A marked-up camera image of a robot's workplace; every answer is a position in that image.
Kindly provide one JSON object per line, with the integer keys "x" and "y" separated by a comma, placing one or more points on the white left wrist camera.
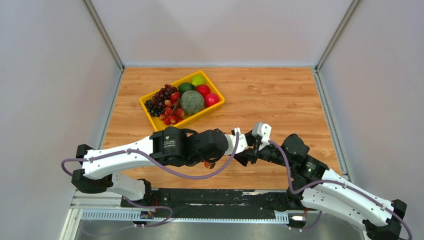
{"x": 236, "y": 141}

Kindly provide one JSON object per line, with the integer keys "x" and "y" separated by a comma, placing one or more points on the pink red apple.
{"x": 211, "y": 99}

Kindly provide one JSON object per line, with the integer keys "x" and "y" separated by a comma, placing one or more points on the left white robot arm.
{"x": 101, "y": 170}

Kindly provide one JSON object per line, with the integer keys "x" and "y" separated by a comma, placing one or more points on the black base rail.
{"x": 244, "y": 204}

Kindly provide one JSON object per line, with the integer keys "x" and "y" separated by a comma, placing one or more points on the red strawberry cluster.
{"x": 171, "y": 112}

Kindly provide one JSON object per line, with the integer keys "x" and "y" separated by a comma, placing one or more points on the green netted melon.
{"x": 192, "y": 102}

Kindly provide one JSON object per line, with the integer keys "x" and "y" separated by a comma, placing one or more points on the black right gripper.
{"x": 255, "y": 151}

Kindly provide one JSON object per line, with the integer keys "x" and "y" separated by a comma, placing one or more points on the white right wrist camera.
{"x": 262, "y": 130}

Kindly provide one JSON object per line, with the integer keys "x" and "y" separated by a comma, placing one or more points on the dark green lime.
{"x": 185, "y": 86}

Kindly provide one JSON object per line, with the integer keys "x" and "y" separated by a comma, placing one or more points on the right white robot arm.
{"x": 314, "y": 185}

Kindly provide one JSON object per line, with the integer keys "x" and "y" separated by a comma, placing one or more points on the dark purple grape bunch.
{"x": 163, "y": 101}

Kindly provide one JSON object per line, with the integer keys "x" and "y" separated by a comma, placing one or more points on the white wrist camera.
{"x": 236, "y": 141}
{"x": 262, "y": 130}

